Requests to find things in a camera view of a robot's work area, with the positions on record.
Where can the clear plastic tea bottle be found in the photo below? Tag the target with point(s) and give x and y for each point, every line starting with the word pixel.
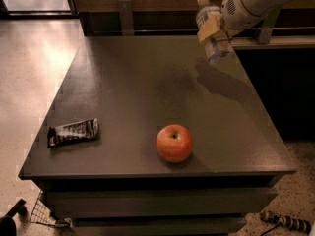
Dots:
pixel 218 46

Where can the dark snack bar wrapper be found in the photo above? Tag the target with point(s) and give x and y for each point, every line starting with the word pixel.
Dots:
pixel 72 133

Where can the right metal bracket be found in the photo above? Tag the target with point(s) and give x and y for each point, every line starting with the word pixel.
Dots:
pixel 264 32

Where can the dark grey table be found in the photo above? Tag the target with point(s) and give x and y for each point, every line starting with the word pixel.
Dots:
pixel 117 184

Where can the red apple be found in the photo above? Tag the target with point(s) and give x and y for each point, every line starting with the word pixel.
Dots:
pixel 174 143

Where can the metal bracket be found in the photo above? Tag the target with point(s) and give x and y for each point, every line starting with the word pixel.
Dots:
pixel 126 17
pixel 264 32

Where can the black object on floor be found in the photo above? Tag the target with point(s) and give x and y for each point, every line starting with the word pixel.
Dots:
pixel 7 223

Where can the wire mesh basket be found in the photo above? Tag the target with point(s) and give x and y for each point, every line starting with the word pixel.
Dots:
pixel 41 215

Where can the left metal bracket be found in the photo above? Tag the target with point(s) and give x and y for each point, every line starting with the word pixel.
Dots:
pixel 126 17

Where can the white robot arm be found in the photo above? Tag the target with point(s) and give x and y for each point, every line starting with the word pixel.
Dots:
pixel 264 6

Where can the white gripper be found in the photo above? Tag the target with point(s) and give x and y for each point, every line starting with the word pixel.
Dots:
pixel 236 13

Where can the striped power strip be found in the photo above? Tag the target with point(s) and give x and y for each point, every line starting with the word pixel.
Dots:
pixel 286 221

